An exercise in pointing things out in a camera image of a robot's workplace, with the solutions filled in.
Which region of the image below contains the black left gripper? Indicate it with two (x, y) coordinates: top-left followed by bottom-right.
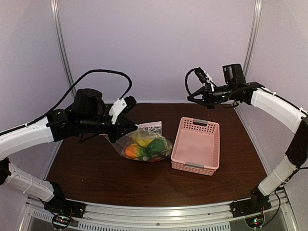
(78, 114), (138, 143)

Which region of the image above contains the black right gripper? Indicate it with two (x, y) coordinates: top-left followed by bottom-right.
(187, 82), (235, 109)

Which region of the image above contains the yellow toy banana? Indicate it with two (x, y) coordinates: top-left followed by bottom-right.
(133, 138), (153, 148)

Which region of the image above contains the orange toy tangerine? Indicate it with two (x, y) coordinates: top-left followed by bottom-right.
(125, 144), (139, 159)

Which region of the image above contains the clear zip top bag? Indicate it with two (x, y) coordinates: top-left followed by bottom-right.
(112, 121), (173, 162)

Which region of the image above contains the green toy bell pepper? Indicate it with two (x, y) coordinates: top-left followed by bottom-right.
(146, 138), (165, 155)

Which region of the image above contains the pink perforated plastic basket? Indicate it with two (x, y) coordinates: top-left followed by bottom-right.
(171, 117), (220, 176)

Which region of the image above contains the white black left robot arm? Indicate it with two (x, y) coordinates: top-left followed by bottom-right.
(0, 89), (138, 214)

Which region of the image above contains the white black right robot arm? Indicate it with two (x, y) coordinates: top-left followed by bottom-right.
(186, 64), (308, 213)

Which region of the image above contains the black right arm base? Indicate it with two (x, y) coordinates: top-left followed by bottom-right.
(230, 186), (271, 218)

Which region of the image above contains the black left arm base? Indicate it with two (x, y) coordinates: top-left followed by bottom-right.
(44, 181), (85, 218)

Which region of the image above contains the left circuit board with leds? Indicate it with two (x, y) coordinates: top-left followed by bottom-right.
(51, 214), (73, 229)

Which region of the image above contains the circuit board with leds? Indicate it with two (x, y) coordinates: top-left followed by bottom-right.
(51, 214), (73, 229)
(245, 215), (265, 229)

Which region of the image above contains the right circuit board with leds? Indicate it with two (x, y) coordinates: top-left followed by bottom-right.
(245, 215), (265, 229)

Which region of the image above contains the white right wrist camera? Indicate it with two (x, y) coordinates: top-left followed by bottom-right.
(194, 67), (216, 91)

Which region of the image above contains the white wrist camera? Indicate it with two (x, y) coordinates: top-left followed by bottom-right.
(194, 67), (216, 91)
(108, 96), (137, 125)

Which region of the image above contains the black right camera cable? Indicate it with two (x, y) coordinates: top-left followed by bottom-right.
(184, 67), (200, 97)

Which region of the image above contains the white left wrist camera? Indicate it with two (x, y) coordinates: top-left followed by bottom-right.
(108, 96), (137, 125)

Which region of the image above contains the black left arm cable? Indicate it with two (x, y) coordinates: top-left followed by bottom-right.
(0, 69), (133, 135)

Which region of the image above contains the right aluminium corner post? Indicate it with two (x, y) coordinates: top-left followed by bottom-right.
(243, 0), (262, 77)

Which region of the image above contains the aluminium corner post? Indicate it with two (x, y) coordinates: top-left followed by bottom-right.
(50, 0), (74, 87)
(243, 0), (262, 77)

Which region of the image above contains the left aluminium corner post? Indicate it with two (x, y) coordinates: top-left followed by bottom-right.
(50, 0), (74, 87)

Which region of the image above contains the aluminium front rail frame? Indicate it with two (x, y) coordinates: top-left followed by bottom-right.
(19, 185), (299, 231)

